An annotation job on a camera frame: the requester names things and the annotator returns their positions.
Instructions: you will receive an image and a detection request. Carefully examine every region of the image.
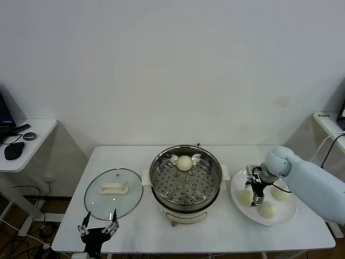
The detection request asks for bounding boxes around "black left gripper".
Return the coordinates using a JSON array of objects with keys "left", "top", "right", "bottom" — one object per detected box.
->
[{"left": 77, "top": 208, "right": 120, "bottom": 255}]

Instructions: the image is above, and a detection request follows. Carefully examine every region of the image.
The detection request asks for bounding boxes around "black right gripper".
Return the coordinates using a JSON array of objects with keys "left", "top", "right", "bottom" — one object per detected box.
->
[{"left": 245, "top": 179, "right": 267, "bottom": 208}]

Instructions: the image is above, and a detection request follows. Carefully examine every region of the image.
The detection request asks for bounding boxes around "black laptop with purple screen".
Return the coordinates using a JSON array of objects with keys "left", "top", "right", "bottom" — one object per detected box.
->
[{"left": 0, "top": 83, "right": 16, "bottom": 133}]

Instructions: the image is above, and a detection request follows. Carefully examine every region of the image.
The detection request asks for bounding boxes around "white hanging cable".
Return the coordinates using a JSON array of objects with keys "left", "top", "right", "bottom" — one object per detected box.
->
[{"left": 309, "top": 131, "right": 345, "bottom": 163}]

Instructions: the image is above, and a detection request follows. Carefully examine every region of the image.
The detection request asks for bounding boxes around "white steamed baozi bun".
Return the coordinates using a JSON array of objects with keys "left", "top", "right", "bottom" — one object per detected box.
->
[
  {"left": 237, "top": 189, "right": 254, "bottom": 207},
  {"left": 176, "top": 155, "right": 194, "bottom": 172},
  {"left": 258, "top": 201, "right": 278, "bottom": 219},
  {"left": 271, "top": 186, "right": 292, "bottom": 202}
]

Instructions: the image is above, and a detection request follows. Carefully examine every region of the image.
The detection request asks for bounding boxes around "white round plate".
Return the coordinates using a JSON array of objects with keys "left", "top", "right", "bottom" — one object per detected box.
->
[{"left": 230, "top": 167, "right": 299, "bottom": 227}]

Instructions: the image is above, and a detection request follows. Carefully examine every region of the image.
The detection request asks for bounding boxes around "black computer mouse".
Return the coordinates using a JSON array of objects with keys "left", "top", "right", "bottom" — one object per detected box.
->
[{"left": 4, "top": 142, "right": 26, "bottom": 161}]

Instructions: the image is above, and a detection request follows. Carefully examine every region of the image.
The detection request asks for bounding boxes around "white floor cable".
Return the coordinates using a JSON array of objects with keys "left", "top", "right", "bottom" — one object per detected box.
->
[{"left": 0, "top": 217, "right": 52, "bottom": 249}]

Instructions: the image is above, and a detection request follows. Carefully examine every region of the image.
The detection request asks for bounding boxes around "laptop with pink screen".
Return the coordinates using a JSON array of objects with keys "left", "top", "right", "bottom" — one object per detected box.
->
[{"left": 336, "top": 99, "right": 345, "bottom": 124}]

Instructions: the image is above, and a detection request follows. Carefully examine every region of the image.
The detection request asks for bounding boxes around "white side table with mouse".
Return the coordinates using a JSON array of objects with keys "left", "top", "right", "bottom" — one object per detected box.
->
[{"left": 0, "top": 118, "right": 59, "bottom": 237}]

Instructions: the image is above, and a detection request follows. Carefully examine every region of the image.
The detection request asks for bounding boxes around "glass lid with cream handle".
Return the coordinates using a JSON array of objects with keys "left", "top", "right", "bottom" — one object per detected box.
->
[{"left": 84, "top": 168, "right": 143, "bottom": 222}]

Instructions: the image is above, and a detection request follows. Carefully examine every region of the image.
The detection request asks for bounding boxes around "black cable with grey adapter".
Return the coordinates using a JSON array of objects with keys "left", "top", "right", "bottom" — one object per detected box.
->
[{"left": 322, "top": 133, "right": 345, "bottom": 168}]

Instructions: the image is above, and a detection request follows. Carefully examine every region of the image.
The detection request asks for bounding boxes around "steel pot with white base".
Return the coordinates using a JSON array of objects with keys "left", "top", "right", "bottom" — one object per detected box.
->
[{"left": 142, "top": 168, "right": 232, "bottom": 228}]

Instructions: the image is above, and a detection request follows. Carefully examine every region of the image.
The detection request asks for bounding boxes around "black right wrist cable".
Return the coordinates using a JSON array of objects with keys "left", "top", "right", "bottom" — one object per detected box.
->
[{"left": 271, "top": 182, "right": 294, "bottom": 194}]

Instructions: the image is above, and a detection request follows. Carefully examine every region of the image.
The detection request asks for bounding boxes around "white side table with sticker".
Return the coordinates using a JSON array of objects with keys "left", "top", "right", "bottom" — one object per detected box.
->
[{"left": 312, "top": 112, "right": 345, "bottom": 240}]

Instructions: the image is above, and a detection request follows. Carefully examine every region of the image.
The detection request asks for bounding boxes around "black looping floor cable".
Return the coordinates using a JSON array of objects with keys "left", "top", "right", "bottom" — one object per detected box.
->
[{"left": 13, "top": 185, "right": 44, "bottom": 202}]

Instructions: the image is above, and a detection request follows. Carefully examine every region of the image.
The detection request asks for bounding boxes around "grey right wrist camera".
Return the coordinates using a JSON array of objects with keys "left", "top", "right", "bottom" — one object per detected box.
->
[{"left": 246, "top": 165, "right": 264, "bottom": 181}]

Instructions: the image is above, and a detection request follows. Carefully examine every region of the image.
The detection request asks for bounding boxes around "black floor cable bundle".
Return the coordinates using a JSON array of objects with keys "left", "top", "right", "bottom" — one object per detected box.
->
[{"left": 37, "top": 223, "right": 56, "bottom": 241}]

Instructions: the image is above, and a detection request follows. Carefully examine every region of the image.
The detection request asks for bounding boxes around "perforated steel steamer pot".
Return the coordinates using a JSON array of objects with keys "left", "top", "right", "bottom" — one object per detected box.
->
[{"left": 142, "top": 145, "right": 231, "bottom": 207}]

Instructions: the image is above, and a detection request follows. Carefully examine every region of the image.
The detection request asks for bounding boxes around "thin black desk cable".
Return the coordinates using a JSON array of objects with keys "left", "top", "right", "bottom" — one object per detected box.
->
[{"left": 2, "top": 133, "right": 23, "bottom": 146}]

